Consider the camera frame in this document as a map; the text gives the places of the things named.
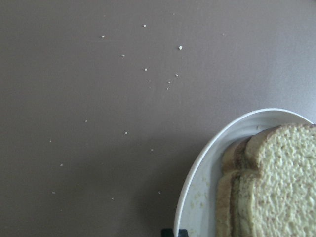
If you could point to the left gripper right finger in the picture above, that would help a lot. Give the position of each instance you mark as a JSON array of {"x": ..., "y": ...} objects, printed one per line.
[{"x": 183, "y": 233}]

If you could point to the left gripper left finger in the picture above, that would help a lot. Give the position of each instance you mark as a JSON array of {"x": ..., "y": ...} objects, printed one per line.
[{"x": 167, "y": 232}]

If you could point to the white round plate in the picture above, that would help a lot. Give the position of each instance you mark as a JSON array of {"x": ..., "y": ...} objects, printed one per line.
[{"x": 196, "y": 206}]

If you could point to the bread slice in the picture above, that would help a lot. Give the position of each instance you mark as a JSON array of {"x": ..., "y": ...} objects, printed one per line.
[
  {"x": 233, "y": 166},
  {"x": 277, "y": 189}
]

